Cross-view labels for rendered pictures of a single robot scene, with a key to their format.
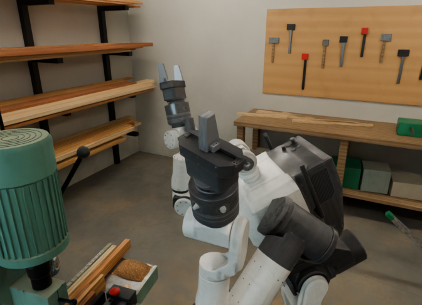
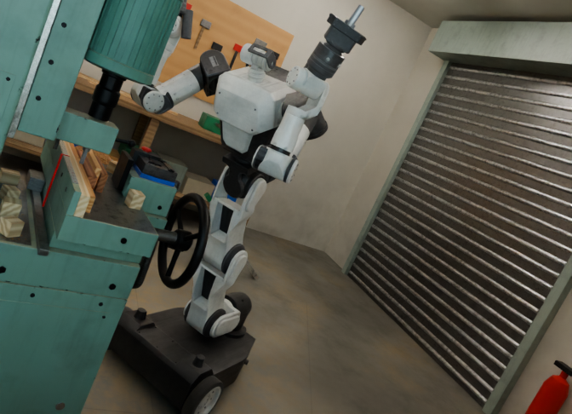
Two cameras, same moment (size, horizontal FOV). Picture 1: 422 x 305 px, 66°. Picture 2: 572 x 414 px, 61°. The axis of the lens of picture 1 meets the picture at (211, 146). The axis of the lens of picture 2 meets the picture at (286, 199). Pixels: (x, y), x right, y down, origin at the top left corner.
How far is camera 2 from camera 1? 128 cm
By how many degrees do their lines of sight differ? 53
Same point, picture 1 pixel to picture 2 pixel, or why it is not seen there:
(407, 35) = (224, 31)
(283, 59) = not seen: outside the picture
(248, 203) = (270, 93)
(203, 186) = (339, 47)
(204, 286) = (294, 122)
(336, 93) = not seen: hidden behind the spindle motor
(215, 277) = (305, 115)
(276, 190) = (285, 89)
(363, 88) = (171, 70)
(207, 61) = not seen: outside the picture
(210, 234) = (316, 83)
